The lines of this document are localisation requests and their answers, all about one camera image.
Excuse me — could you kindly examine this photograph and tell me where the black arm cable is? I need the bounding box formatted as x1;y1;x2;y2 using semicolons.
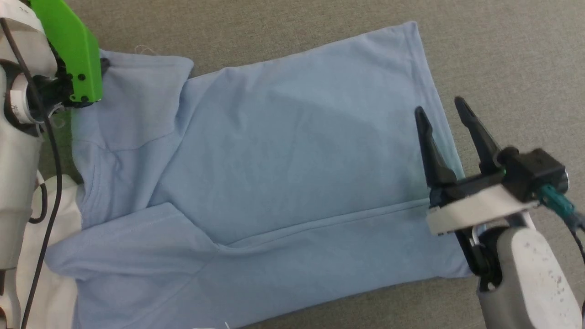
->
566;214;585;268
0;17;63;329

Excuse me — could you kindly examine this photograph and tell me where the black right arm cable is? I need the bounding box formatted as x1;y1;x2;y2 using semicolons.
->
566;214;585;268

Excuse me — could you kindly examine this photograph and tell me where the light blue garment white collar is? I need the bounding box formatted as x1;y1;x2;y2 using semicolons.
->
14;20;474;329

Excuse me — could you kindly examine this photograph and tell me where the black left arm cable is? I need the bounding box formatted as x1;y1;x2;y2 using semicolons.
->
0;17;63;329

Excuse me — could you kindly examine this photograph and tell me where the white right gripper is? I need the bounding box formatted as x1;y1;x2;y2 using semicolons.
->
414;96;541;237

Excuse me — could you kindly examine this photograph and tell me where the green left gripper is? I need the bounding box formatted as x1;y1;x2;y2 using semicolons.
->
27;0;111;109

